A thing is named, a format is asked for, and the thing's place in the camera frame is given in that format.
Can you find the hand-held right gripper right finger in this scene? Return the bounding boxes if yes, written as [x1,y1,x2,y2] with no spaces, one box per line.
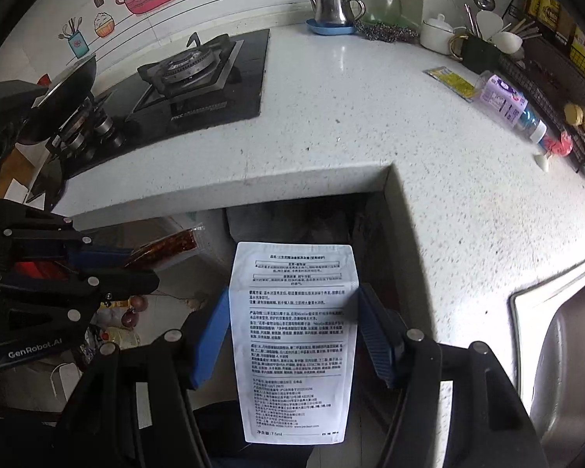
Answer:
[357,284,549,468]

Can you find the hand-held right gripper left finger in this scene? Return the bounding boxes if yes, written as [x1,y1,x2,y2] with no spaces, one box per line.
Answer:
[53,289,232,468]

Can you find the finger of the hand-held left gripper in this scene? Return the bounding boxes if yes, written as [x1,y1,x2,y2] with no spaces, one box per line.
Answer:
[2,214,135,269]
[0,268,161,323]

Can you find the red chili sauce packet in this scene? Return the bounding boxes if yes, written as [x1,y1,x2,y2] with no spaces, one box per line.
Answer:
[124,224,206,272]

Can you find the white printed pouch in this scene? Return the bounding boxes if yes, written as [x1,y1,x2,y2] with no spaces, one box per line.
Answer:
[228,241,360,446]

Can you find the white paper bag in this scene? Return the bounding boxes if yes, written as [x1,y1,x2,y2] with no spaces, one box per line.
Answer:
[0,361,85,416]

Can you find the yellow cooking oil bottle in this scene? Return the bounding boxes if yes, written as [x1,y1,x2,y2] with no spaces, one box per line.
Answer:
[100,326,143,353]

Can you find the black wok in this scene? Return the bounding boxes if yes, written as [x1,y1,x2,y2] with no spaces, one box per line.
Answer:
[17,53,99,146]

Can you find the stainless steel sink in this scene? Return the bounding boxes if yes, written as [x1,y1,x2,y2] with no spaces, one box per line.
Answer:
[509,258,585,468]

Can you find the black glass gas stove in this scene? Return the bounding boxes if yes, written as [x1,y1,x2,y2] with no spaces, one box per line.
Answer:
[29,28,272,181]

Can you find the yellow packet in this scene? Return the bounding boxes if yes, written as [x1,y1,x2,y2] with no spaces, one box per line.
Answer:
[423,66,483,103]

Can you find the purple label plastic bottle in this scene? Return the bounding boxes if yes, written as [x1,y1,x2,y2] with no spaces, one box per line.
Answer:
[473,72,550,145]

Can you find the steel wool scrubber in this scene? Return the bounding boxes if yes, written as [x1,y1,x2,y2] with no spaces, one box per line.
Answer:
[355,20,420,44]

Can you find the white ceramic lidded jar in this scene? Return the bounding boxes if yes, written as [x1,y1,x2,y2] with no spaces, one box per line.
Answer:
[420,14,461,54]

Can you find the blue saucer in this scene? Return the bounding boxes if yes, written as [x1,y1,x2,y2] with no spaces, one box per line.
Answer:
[306,18,360,36]

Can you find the white rice paddle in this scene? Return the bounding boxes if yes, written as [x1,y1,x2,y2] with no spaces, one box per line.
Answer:
[485,11,506,42]

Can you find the stainless steel teapot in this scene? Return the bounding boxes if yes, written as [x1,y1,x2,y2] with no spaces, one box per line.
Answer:
[305,0,366,27]

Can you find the wooden chopsticks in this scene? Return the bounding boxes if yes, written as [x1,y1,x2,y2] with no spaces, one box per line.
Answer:
[509,18,543,43]

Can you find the metal strainer ladle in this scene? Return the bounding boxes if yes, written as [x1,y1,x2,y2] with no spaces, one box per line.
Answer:
[472,0,498,35]

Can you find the yellow black box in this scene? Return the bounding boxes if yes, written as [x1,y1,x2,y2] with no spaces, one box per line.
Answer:
[523,0,562,36]

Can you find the black mug gold handle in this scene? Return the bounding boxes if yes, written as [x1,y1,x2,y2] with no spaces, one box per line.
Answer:
[449,32,501,75]

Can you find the black wire rack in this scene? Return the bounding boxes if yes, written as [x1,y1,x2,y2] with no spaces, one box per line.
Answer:
[497,0,585,177]

